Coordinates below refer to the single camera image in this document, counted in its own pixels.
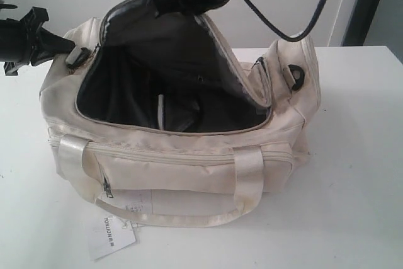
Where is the cream fabric duffel bag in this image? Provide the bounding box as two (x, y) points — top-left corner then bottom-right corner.
(40, 0), (321, 227)

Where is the white paper hang tag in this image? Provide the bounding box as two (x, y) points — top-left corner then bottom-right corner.
(85, 214), (137, 261)

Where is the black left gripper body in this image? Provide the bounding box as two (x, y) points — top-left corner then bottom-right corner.
(1, 7), (50, 76)

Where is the black cable loop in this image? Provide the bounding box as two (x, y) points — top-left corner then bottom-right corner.
(239, 0), (347, 43)

